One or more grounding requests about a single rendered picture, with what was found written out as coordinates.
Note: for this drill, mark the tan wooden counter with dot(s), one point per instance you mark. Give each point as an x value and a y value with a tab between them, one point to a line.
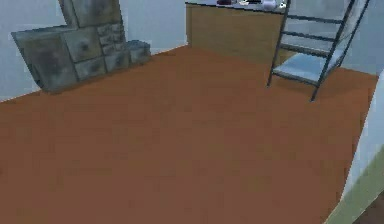
233	33

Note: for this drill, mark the dark red bowl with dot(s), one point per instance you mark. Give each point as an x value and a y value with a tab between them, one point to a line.
224	2

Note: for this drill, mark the black metal shelf rack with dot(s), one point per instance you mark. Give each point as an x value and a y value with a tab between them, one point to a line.
306	65

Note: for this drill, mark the grey stone fireplace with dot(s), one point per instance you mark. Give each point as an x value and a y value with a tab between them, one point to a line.
66	50

